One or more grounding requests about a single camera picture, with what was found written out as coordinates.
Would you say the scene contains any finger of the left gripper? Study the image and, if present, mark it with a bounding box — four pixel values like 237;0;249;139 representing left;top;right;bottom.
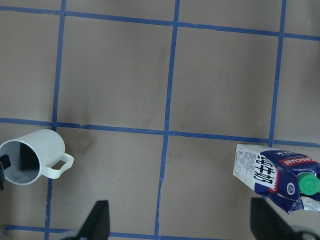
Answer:
0;154;11;170

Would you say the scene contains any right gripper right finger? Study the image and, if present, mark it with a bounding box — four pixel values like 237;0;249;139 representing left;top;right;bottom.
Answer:
250;197;320;240

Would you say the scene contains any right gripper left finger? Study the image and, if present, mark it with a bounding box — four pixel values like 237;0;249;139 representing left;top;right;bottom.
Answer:
59;200;110;240

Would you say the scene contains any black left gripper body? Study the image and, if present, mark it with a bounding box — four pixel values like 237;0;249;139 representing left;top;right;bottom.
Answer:
0;163;5;191

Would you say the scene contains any white ribbed mug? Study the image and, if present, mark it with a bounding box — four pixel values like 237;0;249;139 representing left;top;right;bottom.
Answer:
0;129;74;186

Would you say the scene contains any blue white milk carton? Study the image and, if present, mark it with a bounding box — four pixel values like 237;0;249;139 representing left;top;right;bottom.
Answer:
233;144;320;214

